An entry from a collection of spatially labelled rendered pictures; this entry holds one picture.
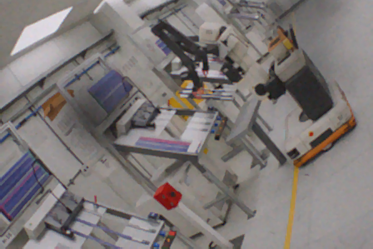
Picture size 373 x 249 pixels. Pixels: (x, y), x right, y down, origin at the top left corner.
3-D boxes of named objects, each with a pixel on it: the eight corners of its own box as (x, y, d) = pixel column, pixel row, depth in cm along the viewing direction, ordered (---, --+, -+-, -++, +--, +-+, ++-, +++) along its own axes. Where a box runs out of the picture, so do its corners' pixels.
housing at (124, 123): (147, 112, 341) (146, 99, 335) (126, 139, 300) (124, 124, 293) (139, 112, 344) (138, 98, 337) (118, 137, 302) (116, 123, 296)
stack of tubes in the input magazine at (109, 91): (132, 87, 332) (114, 67, 328) (108, 112, 289) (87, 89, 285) (125, 95, 338) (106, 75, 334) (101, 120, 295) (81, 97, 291)
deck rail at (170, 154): (198, 160, 266) (198, 153, 264) (197, 161, 265) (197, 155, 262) (113, 147, 286) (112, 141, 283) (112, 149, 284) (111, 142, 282)
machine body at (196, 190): (242, 180, 348) (201, 137, 339) (227, 225, 288) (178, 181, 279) (197, 205, 381) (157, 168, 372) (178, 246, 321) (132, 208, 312)
